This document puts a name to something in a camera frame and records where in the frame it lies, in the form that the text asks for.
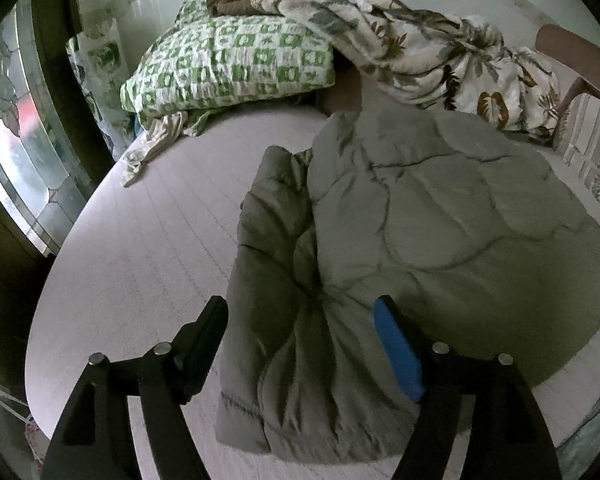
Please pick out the floral curtain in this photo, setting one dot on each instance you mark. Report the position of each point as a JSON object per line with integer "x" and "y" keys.
{"x": 98, "y": 62}

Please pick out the green white patterned pillow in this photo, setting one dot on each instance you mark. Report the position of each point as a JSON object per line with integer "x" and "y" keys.
{"x": 202, "y": 64}

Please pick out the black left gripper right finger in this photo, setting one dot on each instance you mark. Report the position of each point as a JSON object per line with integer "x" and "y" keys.
{"x": 509, "y": 438}

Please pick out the beige crumpled cloth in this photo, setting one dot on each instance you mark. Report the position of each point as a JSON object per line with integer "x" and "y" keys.
{"x": 163, "y": 132}

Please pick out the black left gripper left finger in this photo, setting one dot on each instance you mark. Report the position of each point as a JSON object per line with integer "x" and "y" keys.
{"x": 93, "y": 438}

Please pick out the floral leaf print blanket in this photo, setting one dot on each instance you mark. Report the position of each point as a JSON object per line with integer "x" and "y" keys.
{"x": 435, "y": 60}

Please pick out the grey-green puffer jacket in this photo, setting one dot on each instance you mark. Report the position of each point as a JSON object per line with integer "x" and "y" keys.
{"x": 471, "y": 234}

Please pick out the brown wooden chair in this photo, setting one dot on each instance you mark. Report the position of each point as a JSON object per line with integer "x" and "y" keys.
{"x": 576, "y": 62}

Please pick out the stained glass window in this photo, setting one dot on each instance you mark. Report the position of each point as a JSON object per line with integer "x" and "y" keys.
{"x": 43, "y": 185}

